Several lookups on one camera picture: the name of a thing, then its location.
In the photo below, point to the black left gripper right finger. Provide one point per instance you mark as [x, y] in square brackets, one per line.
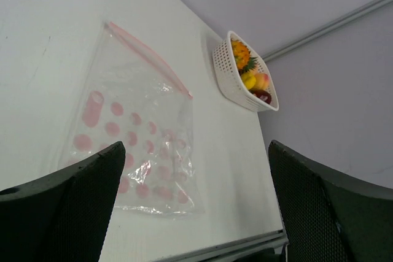
[327, 214]

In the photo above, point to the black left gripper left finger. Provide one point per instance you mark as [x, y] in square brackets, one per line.
[64, 215]

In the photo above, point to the clear pink-dotted zip bag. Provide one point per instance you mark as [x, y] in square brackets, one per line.
[132, 96]

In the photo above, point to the orange toy pineapple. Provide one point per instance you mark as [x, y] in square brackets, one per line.
[245, 62]

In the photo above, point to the dark red toy apple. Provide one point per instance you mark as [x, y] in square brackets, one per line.
[262, 95]

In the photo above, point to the pink toy peach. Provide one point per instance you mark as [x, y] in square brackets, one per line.
[262, 81]

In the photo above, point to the yellow toy lemon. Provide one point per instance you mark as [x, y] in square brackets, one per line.
[248, 79]

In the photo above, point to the white perforated plastic basket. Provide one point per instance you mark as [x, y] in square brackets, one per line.
[229, 78]

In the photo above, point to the grey aluminium corner post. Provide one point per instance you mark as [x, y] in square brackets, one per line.
[327, 28]

